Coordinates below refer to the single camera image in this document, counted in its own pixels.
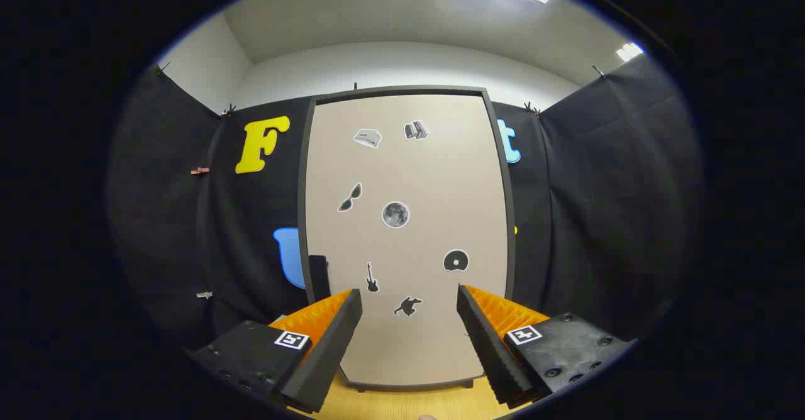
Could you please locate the grey cabinet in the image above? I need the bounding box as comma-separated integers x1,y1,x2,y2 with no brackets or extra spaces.
297,85,518,392

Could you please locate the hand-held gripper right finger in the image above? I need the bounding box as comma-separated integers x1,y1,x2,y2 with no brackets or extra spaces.
456,284,634,408

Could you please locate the black door handle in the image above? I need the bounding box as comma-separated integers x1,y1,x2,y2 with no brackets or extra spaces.
308,255,331,302

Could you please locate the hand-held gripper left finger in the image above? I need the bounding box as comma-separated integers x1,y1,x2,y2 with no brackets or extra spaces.
187,289,364,414

